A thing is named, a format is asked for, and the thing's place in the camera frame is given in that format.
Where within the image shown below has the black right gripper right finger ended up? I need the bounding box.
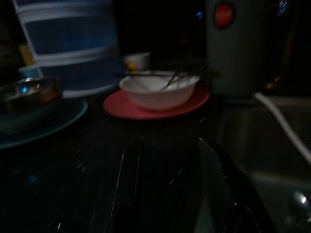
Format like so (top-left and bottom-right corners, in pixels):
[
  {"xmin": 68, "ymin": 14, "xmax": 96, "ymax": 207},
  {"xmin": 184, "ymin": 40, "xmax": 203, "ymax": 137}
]
[{"xmin": 196, "ymin": 137, "xmax": 275, "ymax": 233}]

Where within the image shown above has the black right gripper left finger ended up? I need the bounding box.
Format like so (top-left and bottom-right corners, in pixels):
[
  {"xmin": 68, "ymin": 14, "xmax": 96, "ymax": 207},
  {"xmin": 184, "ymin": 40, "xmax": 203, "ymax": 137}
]
[{"xmin": 93, "ymin": 136, "xmax": 144, "ymax": 233}]

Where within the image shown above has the shiny steel bowl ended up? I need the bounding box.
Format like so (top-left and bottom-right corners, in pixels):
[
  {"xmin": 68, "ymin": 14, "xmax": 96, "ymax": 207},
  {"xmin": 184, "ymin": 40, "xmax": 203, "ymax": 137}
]
[{"xmin": 0, "ymin": 76, "xmax": 65, "ymax": 115}]

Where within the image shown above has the stainless steel sink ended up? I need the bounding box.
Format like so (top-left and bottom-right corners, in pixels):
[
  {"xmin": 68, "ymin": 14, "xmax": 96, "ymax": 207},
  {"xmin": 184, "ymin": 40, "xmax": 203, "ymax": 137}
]
[{"xmin": 218, "ymin": 96, "xmax": 311, "ymax": 233}]

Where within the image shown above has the pink plate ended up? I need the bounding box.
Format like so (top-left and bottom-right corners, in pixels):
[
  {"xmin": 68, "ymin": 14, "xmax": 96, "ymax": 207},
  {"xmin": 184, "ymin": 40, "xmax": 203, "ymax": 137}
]
[{"xmin": 102, "ymin": 83, "xmax": 211, "ymax": 120}]

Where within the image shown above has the teal plate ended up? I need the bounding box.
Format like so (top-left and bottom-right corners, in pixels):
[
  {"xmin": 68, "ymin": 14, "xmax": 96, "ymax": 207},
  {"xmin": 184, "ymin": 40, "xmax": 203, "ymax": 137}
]
[{"xmin": 0, "ymin": 97, "xmax": 89, "ymax": 150}]

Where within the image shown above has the white bowl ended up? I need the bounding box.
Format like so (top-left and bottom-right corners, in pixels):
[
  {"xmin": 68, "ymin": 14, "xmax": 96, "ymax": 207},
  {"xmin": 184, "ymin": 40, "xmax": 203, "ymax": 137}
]
[{"xmin": 118, "ymin": 70, "xmax": 201, "ymax": 110}]

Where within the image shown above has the white printed mug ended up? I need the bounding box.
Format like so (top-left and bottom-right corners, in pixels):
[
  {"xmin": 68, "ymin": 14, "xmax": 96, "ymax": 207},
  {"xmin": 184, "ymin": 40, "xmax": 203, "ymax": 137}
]
[{"xmin": 123, "ymin": 52, "xmax": 152, "ymax": 71}]

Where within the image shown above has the grey canister with red button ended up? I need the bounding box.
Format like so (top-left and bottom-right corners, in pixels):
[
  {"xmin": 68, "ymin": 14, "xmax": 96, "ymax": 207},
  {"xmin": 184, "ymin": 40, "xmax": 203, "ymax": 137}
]
[{"xmin": 205, "ymin": 0, "xmax": 275, "ymax": 98}]

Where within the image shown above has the blue white plastic container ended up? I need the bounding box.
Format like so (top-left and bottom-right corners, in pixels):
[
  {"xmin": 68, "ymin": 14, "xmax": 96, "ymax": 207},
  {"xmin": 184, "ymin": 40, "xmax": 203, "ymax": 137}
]
[{"xmin": 12, "ymin": 0, "xmax": 124, "ymax": 99}]

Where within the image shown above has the white flexible hose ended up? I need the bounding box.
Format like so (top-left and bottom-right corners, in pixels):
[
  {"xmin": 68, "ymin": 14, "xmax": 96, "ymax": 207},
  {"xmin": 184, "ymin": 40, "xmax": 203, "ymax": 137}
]
[{"xmin": 254, "ymin": 92, "xmax": 311, "ymax": 158}]

